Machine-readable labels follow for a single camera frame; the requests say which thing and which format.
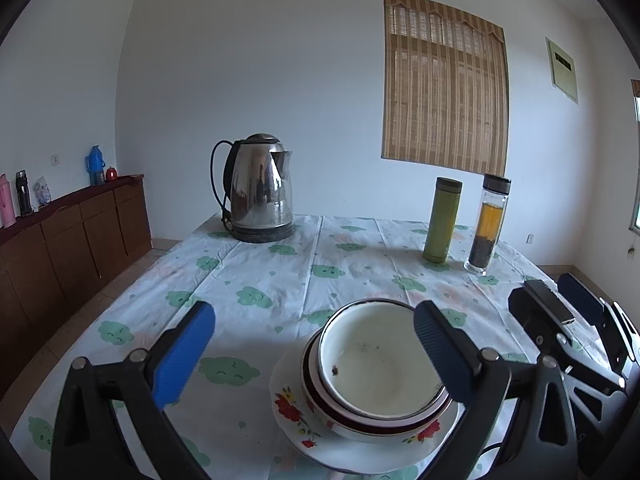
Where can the clear plastic bag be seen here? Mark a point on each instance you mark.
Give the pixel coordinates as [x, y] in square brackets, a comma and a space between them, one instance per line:
[42, 192]

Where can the bamboo window blind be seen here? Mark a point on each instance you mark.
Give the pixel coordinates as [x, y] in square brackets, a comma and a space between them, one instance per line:
[446, 88]

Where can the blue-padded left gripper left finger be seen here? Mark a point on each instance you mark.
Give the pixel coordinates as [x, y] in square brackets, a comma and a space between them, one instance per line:
[86, 429]

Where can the green wall panel box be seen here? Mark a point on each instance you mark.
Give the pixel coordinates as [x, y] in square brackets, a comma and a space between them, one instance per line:
[562, 70]

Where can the black thermos flask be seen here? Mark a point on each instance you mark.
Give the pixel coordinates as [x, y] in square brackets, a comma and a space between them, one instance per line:
[23, 194]

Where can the white enamel bowl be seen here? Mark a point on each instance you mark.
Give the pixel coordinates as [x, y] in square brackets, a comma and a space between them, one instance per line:
[372, 363]

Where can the black smartphone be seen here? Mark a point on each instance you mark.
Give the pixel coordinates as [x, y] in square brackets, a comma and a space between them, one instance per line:
[541, 291]

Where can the cloud-print tablecloth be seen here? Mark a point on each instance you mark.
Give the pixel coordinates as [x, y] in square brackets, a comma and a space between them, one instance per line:
[265, 297]

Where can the small red ornament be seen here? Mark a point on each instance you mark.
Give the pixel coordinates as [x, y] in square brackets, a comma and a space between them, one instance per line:
[111, 174]

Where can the pink plastic bowl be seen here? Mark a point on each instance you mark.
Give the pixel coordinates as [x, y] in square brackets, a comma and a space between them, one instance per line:
[339, 416]

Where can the glass tea bottle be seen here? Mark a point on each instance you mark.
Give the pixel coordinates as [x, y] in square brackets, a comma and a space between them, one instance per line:
[495, 196]

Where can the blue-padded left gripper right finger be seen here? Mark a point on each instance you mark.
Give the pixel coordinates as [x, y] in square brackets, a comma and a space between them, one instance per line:
[540, 442]

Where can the brown wooden sideboard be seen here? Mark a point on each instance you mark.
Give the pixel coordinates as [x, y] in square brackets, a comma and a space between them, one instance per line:
[57, 259]

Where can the stainless steel electric kettle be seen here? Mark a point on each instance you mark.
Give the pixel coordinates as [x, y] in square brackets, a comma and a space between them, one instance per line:
[258, 185]

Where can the pink thermos flask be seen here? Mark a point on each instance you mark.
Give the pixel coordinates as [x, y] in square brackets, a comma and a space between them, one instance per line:
[7, 213]

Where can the blue water jug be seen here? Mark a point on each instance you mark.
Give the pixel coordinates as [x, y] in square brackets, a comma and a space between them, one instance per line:
[95, 166]

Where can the white plate red flowers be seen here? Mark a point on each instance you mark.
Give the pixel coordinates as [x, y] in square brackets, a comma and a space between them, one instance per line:
[340, 443]

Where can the green thermos bottle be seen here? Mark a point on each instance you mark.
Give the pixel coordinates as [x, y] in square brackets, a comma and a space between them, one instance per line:
[443, 218]

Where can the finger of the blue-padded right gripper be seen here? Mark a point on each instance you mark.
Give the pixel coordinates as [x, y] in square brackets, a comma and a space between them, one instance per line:
[552, 338]
[619, 336]

